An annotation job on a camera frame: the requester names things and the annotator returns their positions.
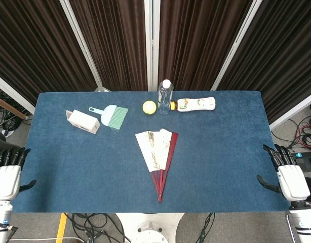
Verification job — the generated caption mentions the black floor cable bundle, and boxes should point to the black floor cable bundle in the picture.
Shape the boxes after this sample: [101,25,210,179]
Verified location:
[64,212,127,243]
[270,105,311,152]
[0,85,33,139]

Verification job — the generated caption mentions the light blue green-bristle brush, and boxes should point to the light blue green-bristle brush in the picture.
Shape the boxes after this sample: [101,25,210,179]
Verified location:
[88,105,129,130]

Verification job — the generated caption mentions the brown pleated curtain panel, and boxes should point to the brown pleated curtain panel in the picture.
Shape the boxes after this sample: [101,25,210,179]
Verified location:
[68,0,148,92]
[158,0,255,92]
[217,0,311,124]
[0,0,98,107]

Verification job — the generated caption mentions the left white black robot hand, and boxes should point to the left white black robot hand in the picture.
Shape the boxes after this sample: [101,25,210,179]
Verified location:
[0,147,36,200]

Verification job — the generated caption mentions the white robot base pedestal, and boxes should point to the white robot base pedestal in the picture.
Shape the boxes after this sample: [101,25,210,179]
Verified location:
[114,212,186,243]

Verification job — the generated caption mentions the blue fabric table cover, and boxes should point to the blue fabric table cover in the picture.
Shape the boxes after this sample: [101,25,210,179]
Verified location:
[12,91,295,213]

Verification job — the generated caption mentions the red ribbed paper folding fan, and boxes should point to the red ribbed paper folding fan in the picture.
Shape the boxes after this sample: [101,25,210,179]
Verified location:
[135,128,178,203]

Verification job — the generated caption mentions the yellow tennis ball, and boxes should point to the yellow tennis ball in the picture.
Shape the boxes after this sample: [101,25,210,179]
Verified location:
[142,100,157,116]

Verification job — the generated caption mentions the clear plastic water bottle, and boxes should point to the clear plastic water bottle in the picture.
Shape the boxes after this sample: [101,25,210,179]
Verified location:
[158,79,174,116]

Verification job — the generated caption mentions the brown wooden bar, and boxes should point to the brown wooden bar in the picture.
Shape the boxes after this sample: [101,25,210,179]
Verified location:
[0,95,27,120]

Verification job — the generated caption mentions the black numbered button box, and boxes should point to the black numbered button box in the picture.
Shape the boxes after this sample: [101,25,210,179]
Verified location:
[293,150,311,171]

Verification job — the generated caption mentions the white partition frame post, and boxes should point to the white partition frame post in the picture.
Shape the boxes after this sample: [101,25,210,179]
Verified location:
[210,0,263,91]
[268,95,311,131]
[59,0,112,92]
[0,72,36,114]
[144,0,161,92]

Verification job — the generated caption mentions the white cardboard carton box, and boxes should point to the white cardboard carton box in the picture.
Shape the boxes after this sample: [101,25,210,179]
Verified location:
[65,109,101,135]

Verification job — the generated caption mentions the black green floor cable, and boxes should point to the black green floor cable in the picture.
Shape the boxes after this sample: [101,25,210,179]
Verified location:
[195,212,216,243]

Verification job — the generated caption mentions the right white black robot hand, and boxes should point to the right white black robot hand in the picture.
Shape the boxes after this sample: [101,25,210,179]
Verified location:
[256,144,310,203]

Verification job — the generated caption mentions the white floor cable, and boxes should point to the white floor cable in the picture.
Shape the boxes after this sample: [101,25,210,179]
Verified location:
[10,236,83,242]

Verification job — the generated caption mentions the white labelled drink bottle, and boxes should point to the white labelled drink bottle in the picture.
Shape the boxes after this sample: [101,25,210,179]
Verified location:
[170,97,216,112]

